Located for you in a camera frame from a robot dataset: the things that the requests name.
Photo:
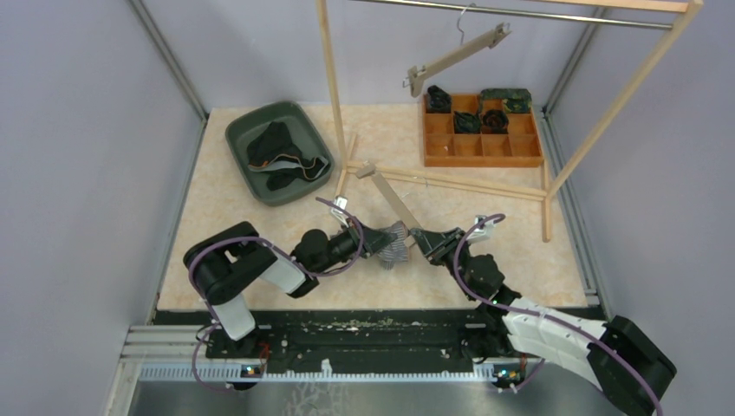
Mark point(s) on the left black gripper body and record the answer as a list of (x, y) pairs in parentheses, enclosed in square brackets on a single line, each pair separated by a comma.
[(367, 249)]

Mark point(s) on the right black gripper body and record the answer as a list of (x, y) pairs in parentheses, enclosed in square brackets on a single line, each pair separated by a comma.
[(440, 254)]

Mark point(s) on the grey striped underwear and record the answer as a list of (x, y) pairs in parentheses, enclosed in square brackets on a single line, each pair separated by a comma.
[(396, 252)]

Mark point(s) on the wooden clip hanger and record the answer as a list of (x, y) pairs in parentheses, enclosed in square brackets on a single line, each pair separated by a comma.
[(416, 76), (390, 195)]

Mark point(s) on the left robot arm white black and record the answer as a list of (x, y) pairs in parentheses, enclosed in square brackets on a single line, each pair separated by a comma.
[(221, 267)]

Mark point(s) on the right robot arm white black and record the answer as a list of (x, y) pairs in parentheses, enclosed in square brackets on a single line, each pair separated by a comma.
[(614, 356)]

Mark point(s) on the black underwear orange trim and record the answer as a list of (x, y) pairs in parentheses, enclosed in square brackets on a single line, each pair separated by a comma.
[(274, 154)]

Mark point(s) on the green plastic basin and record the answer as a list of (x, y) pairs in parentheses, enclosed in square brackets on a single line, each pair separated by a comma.
[(243, 130)]

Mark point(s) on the rolled dark sock middle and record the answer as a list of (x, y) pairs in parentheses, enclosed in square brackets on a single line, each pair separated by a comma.
[(466, 123)]

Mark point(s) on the rolled black red sock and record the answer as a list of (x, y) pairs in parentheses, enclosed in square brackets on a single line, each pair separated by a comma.
[(495, 121)]

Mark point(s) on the rolled black sock top-left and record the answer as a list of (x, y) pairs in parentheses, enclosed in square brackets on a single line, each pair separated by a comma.
[(438, 101)]

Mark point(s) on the folded green camouflage cloth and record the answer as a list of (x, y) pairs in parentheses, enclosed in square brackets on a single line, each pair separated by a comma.
[(514, 100)]

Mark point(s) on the metal hanging rod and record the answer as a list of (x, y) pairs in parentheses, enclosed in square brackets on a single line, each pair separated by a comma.
[(524, 14)]

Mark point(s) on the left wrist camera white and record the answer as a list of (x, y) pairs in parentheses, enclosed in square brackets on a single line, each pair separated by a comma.
[(340, 206)]

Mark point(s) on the wooden clothes rack frame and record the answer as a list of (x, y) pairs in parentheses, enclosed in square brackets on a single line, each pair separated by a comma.
[(685, 12)]

